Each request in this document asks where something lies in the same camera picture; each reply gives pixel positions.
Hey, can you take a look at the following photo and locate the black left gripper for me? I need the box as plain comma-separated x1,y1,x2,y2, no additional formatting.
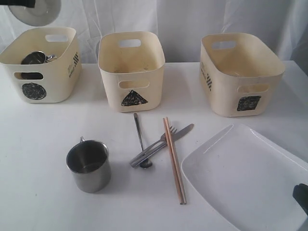
7,0,36,8

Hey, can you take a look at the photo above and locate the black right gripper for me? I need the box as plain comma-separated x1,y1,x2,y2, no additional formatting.
293,183,308,213

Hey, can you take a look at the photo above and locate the white ceramic bowl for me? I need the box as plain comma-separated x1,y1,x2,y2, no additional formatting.
8,0,62,26

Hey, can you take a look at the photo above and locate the steel mug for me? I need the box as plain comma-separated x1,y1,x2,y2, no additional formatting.
66,137,111,193
21,51,57,65

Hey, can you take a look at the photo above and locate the steel fork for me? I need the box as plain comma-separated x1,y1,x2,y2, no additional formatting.
129,133,167,167

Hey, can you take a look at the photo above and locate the steel spoon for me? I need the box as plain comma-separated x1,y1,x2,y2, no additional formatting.
133,113,153,169

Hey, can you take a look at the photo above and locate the steel table knife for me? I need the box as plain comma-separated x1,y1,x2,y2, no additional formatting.
136,124,194,164

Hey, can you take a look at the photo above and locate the white rectangular plate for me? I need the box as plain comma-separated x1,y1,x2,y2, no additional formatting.
181,124,308,231

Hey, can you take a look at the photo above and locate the cream bin with circle mark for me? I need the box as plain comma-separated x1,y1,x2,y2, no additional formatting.
0,27,82,103

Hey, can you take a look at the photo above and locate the cream bin with triangle mark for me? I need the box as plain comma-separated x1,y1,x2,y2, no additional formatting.
98,31,165,113

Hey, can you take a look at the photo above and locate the cream bin with square mark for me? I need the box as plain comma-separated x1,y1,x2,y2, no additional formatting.
199,33,285,117

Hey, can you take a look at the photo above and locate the white backdrop curtain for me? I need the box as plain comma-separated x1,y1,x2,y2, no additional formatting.
0,0,308,69

